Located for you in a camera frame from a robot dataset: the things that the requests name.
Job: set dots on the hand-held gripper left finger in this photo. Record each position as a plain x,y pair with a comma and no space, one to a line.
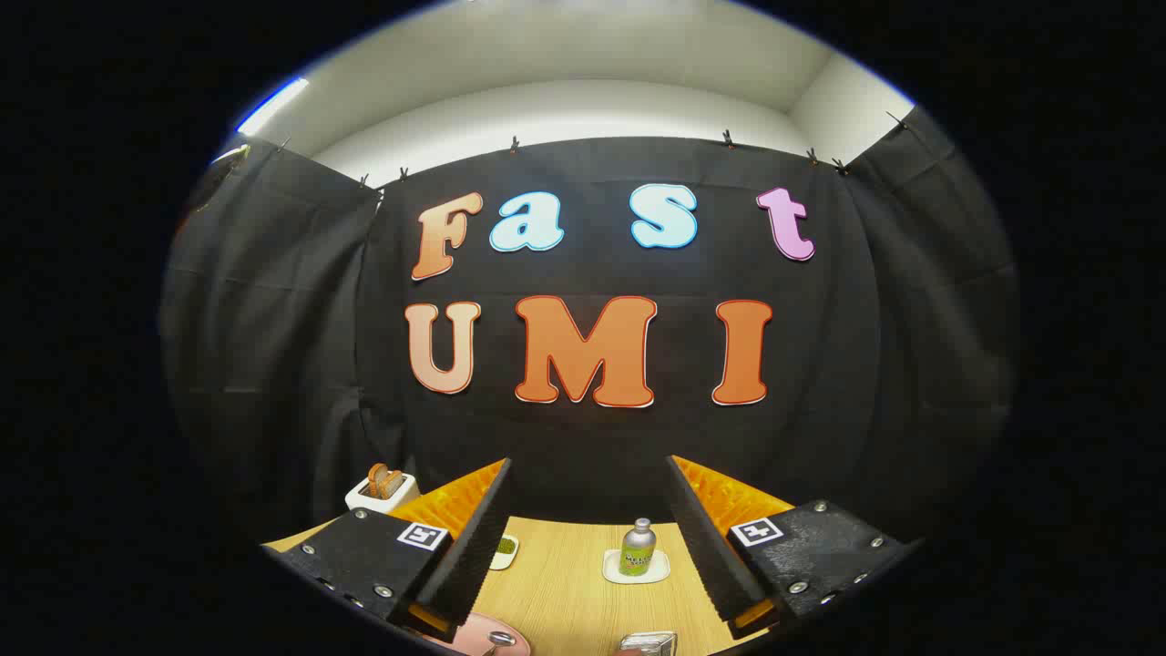
474,547

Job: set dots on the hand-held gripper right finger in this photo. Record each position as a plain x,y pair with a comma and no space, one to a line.
706,547

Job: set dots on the black backdrop cloth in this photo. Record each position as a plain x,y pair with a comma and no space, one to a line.
592,437

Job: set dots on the white divided dish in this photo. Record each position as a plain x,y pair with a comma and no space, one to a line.
503,558

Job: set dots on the brown toast slice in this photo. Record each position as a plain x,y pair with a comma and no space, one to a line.
394,483
376,478

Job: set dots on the white toaster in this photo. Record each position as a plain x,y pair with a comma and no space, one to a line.
364,499

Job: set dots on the pink plate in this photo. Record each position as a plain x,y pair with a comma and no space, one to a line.
469,633

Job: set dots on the white square coaster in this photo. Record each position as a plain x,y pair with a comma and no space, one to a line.
660,569

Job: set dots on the green soda bottle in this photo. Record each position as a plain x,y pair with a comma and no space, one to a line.
638,551

